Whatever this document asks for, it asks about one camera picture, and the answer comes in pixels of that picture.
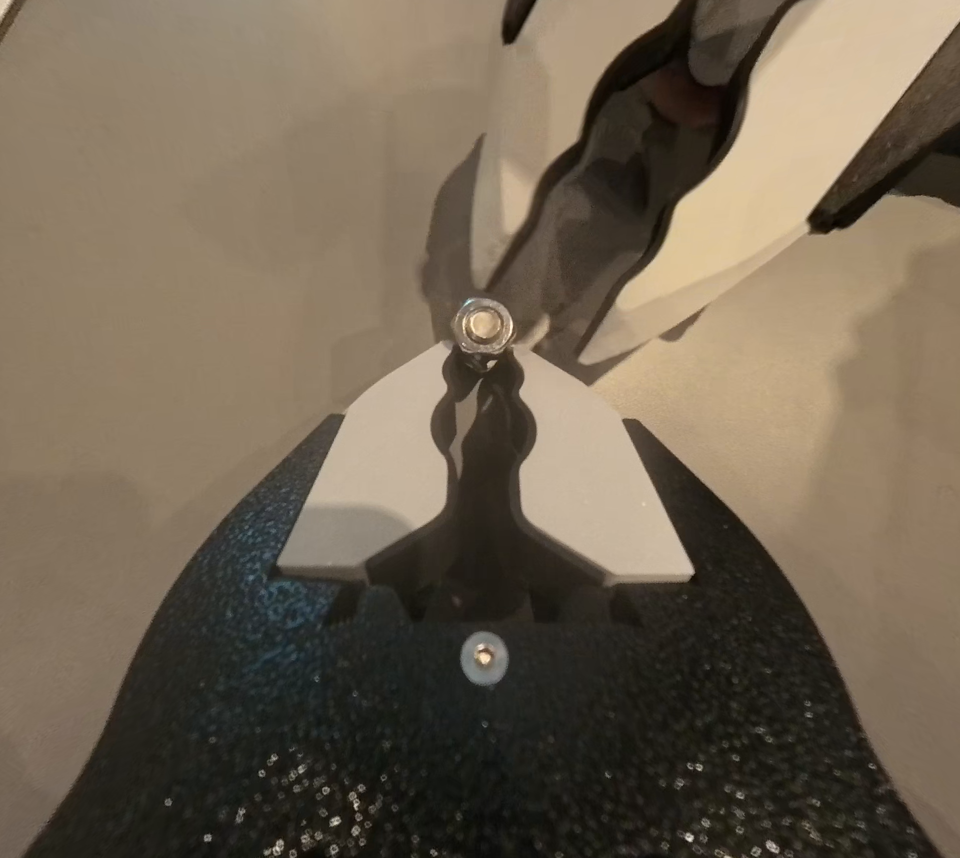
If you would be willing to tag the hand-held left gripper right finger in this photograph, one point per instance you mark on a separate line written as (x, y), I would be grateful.
(592, 483)

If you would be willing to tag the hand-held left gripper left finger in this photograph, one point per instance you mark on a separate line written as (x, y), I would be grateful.
(375, 468)

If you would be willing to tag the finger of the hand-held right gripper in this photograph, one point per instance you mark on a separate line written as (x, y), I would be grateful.
(570, 48)
(780, 153)

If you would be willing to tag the silver hex bolt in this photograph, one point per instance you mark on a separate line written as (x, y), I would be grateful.
(482, 328)

